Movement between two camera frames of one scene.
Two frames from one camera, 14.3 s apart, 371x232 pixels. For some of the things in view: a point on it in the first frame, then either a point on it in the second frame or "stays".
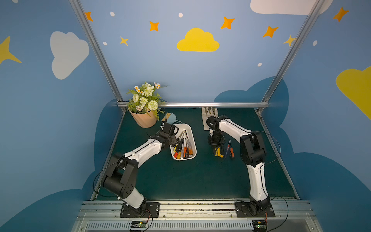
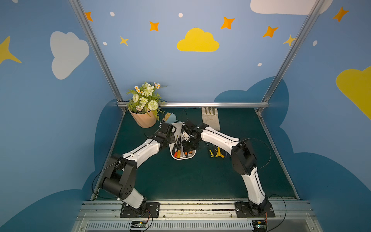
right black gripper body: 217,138 → 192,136
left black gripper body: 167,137 stays
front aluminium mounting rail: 195,216 stays
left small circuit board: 138,224 stays
